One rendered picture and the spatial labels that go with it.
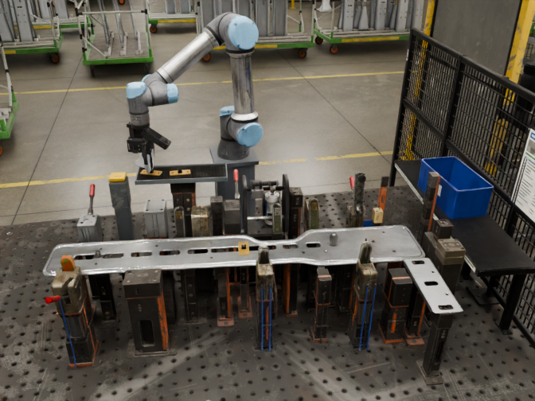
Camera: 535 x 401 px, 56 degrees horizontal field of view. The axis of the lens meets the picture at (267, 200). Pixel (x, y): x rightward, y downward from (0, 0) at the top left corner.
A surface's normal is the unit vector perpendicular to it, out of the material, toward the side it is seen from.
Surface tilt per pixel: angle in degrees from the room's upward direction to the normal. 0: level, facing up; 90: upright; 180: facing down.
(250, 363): 0
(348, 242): 0
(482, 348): 0
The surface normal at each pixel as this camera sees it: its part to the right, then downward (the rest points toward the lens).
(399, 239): 0.00, -0.87
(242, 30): 0.46, 0.32
